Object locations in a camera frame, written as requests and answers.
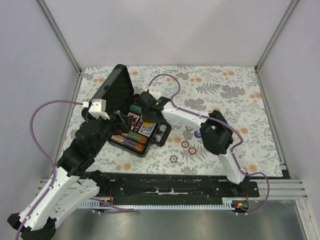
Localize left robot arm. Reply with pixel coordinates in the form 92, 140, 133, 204
7, 107, 133, 240

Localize aluminium frame post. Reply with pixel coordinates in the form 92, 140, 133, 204
254, 0, 300, 73
35, 0, 82, 75

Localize orange poker chip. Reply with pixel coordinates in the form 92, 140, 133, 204
181, 141, 189, 148
188, 147, 197, 155

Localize bottom poker chip row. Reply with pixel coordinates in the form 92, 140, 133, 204
111, 135, 145, 153

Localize yellow big blind button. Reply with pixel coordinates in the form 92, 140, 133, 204
144, 122, 152, 127

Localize blue small blind button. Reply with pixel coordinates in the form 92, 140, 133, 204
194, 130, 202, 139

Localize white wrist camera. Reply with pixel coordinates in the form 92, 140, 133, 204
81, 98, 110, 120
148, 90, 162, 100

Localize black poker set case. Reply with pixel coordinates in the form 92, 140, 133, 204
81, 64, 173, 158

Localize blue playing card deck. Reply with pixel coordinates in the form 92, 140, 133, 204
138, 123, 156, 137

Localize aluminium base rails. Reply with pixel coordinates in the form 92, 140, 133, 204
34, 161, 311, 201

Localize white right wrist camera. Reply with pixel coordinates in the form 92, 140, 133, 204
148, 90, 162, 100

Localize aluminium right frame post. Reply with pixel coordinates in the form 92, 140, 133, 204
254, 0, 300, 73

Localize poker chip row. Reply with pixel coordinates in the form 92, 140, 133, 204
129, 104, 142, 114
111, 135, 145, 153
125, 131, 148, 145

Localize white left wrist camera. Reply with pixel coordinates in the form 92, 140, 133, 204
81, 98, 110, 120

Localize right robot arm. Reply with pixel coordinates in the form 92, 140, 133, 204
136, 91, 250, 197

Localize floral patterned table mat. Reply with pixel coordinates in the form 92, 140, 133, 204
89, 66, 283, 177

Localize aluminium left frame post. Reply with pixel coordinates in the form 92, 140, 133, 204
35, 0, 82, 75

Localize white slotted cable duct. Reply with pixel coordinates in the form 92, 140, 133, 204
78, 199, 236, 211

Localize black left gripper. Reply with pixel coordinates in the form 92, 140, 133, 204
92, 110, 134, 155

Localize red playing card deck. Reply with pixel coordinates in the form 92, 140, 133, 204
127, 112, 140, 129

